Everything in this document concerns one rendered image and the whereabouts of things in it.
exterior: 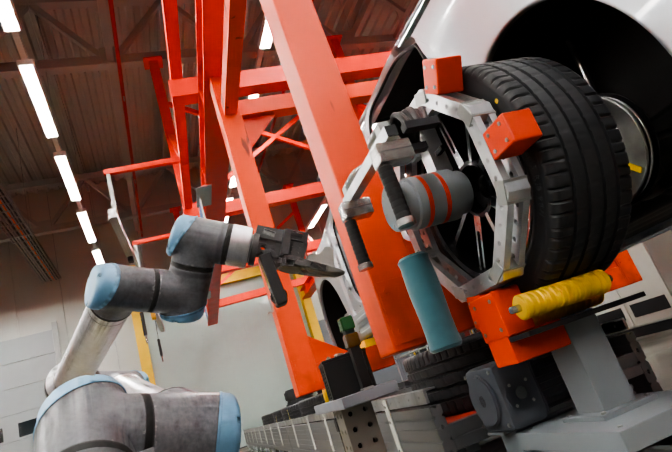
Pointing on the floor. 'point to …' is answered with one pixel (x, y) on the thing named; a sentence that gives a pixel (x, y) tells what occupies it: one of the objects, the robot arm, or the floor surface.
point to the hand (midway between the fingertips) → (338, 275)
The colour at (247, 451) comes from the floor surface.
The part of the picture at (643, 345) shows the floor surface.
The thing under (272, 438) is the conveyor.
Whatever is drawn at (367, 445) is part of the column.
